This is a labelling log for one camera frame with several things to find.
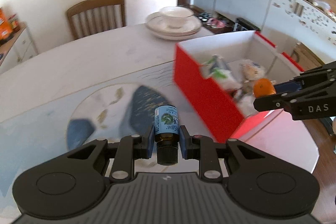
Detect orange tangerine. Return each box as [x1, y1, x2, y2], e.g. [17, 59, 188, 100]
[253, 79, 276, 98]

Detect blueberry pastry clear packet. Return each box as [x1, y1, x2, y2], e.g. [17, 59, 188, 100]
[240, 59, 266, 81]

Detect clear bubble plastic bag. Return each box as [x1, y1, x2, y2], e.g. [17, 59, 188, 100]
[235, 94, 258, 118]

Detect white side cabinet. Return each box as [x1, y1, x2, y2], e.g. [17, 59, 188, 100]
[0, 22, 38, 74]

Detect black shoe rack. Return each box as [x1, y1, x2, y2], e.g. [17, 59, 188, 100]
[234, 17, 260, 32]

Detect red cardboard box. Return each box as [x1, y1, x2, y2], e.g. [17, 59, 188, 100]
[172, 30, 306, 144]

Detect white blue green snack bag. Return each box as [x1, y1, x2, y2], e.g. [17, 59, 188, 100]
[200, 55, 242, 91]

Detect small dark bottle blue label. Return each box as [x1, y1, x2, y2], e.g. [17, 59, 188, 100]
[154, 105, 179, 165]

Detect stacked white plates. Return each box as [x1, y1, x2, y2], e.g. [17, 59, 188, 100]
[145, 12, 202, 41]

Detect red sauce jar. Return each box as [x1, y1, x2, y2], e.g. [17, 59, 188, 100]
[9, 14, 21, 32]

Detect orange snack bag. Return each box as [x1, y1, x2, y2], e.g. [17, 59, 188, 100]
[0, 9, 13, 43]

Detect white bowl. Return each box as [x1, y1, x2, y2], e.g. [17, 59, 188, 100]
[159, 6, 194, 28]

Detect wooden chair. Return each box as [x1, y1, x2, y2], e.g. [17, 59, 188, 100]
[291, 43, 325, 71]
[66, 0, 126, 40]

